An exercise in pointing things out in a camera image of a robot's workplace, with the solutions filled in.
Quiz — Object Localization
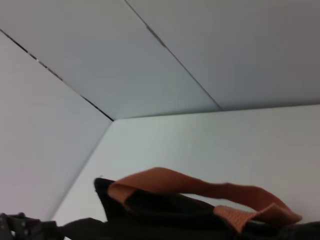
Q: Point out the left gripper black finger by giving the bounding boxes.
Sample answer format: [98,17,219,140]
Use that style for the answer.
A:
[0,212,61,240]

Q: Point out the black food bag orange straps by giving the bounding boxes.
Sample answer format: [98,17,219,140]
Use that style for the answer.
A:
[57,166,320,240]

